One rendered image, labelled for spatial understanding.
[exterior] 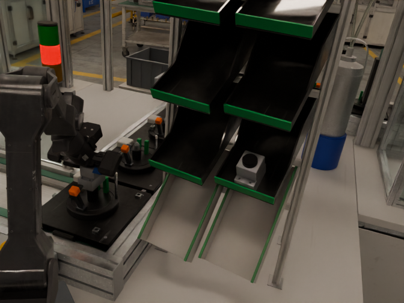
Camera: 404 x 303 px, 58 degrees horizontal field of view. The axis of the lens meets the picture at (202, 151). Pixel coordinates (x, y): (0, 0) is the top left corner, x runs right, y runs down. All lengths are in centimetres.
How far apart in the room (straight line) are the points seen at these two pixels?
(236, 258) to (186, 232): 13
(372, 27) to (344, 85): 834
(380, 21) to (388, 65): 801
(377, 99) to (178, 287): 127
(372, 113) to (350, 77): 44
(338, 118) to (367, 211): 37
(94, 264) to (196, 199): 28
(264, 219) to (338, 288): 33
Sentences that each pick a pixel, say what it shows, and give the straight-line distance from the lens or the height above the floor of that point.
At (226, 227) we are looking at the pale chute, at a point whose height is 105.
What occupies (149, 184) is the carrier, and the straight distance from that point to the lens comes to 115.
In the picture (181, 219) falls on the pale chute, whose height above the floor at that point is 105.
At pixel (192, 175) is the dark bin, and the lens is 76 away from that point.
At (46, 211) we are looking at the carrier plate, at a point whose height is 97.
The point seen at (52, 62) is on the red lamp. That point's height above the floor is 132.
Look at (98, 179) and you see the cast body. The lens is 101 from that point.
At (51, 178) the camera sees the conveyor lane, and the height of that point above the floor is 94.
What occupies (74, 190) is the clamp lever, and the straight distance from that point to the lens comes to 96.
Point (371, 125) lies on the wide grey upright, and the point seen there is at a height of 97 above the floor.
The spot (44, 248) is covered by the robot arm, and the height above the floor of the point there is 121.
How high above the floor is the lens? 161
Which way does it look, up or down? 28 degrees down
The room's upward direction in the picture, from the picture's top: 6 degrees clockwise
